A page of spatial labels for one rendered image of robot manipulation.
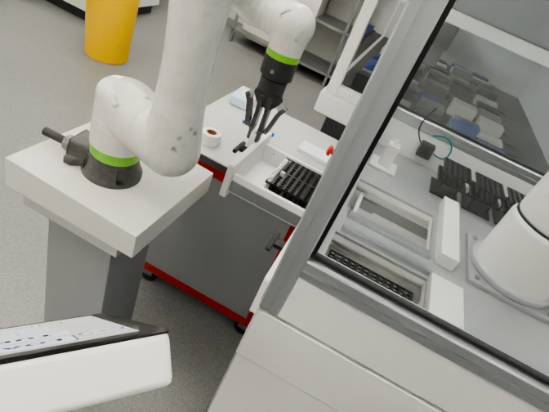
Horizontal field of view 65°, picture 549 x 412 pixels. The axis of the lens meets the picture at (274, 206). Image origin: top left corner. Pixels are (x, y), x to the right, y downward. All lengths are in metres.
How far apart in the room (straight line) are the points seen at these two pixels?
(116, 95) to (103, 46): 2.82
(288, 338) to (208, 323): 1.15
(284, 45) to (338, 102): 0.89
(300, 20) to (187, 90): 0.40
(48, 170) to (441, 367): 0.94
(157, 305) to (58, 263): 0.70
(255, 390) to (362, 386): 0.24
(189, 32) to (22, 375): 0.59
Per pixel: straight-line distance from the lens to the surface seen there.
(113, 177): 1.12
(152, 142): 0.93
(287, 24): 1.14
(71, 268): 1.33
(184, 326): 1.92
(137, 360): 0.41
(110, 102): 1.02
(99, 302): 1.35
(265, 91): 1.21
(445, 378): 0.81
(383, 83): 0.57
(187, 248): 1.76
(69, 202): 1.10
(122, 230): 1.04
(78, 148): 1.16
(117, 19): 3.75
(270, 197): 1.17
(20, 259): 2.10
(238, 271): 1.70
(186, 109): 0.88
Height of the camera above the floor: 1.53
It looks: 34 degrees down
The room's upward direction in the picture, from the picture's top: 24 degrees clockwise
